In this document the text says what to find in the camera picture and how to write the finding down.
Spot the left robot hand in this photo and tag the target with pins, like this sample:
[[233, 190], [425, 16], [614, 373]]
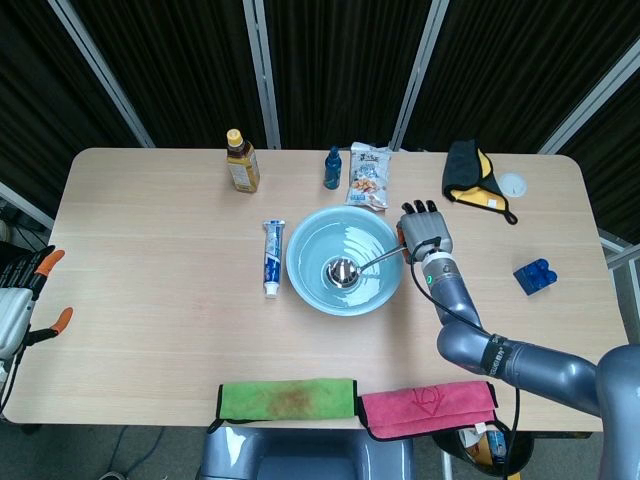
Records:
[[12, 310]]

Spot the metal ladle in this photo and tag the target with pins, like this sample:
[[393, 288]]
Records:
[[341, 272]]

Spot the grey metal partition post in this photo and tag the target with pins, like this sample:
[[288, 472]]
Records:
[[102, 75], [620, 252], [419, 75], [25, 205], [590, 95], [262, 75]]

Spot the light blue bowl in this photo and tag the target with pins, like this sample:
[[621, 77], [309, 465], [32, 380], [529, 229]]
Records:
[[310, 240]]

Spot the blue toy building block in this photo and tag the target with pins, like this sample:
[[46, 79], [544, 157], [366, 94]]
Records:
[[535, 277]]

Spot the small blue spray bottle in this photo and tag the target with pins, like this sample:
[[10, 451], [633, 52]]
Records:
[[332, 170]]

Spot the grey and yellow cloth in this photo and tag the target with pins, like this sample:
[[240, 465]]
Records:
[[462, 165]]

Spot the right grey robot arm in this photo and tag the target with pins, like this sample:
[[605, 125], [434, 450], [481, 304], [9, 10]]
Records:
[[540, 362]]

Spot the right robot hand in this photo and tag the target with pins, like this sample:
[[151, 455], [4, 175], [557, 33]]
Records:
[[425, 232]]

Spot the white blue toothpaste tube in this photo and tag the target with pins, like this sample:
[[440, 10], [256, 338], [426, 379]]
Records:
[[274, 255]]

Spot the black waste bin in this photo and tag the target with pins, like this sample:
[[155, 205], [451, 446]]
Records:
[[450, 450]]

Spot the pink microfibre cloth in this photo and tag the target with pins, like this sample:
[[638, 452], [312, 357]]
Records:
[[425, 410]]

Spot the white snack bag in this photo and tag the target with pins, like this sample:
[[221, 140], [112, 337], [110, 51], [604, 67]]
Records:
[[367, 180]]

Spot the yellow capped tea bottle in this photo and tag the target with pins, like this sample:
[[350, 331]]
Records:
[[243, 170]]

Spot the grey robot torso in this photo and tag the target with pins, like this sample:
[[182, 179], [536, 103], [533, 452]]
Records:
[[310, 455]]

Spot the white round table cap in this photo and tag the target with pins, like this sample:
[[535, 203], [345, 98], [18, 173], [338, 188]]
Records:
[[515, 186]]

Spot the green microfibre cloth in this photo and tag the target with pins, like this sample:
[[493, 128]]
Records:
[[285, 397]]

